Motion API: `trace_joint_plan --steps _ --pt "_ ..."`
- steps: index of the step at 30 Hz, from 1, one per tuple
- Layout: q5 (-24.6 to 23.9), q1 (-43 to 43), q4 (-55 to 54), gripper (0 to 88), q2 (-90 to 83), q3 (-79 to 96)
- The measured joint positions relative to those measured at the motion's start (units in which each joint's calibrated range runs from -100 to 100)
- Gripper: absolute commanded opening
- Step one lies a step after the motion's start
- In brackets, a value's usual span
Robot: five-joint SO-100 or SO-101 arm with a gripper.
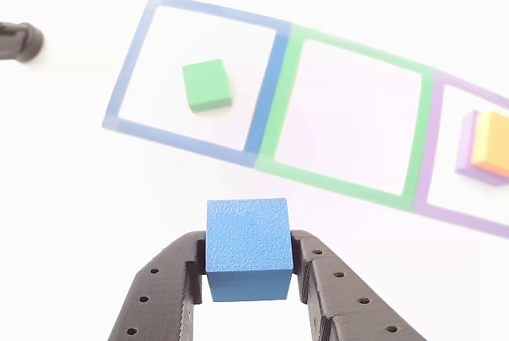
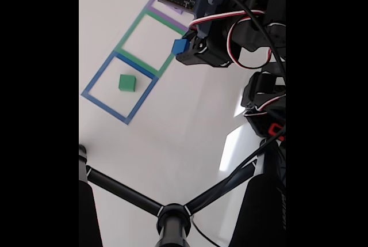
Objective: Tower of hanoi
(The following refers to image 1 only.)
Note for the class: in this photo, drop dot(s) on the orange cube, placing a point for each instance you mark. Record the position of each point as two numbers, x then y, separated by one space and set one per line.
493 142

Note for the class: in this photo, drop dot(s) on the blue tape square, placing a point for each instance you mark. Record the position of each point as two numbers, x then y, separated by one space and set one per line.
218 14

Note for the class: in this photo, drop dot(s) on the green tape square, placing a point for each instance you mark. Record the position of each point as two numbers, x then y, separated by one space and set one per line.
338 185

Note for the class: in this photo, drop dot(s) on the black tripod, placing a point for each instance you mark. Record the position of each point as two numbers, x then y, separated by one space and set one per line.
28 41

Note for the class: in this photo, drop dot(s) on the large purple cube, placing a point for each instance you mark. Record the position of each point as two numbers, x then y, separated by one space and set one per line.
465 146

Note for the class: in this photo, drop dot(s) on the green cube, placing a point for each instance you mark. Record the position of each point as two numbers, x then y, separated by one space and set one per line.
204 82

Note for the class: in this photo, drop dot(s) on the small blue cube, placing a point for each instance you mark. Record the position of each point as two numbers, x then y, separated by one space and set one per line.
248 245

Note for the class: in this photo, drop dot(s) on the purple tape square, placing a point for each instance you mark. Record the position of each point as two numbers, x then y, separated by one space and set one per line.
457 217

